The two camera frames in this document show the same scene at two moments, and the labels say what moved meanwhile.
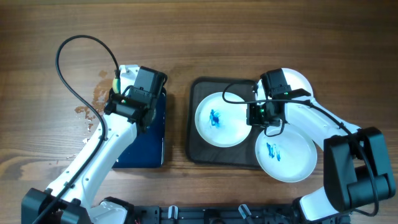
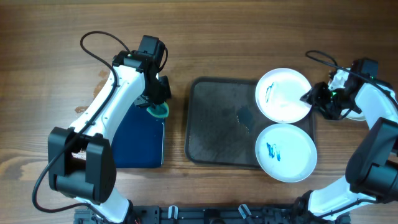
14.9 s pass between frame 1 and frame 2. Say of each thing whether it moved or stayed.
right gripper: moved
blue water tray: stayed
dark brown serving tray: stayed
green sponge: moved
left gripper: moved
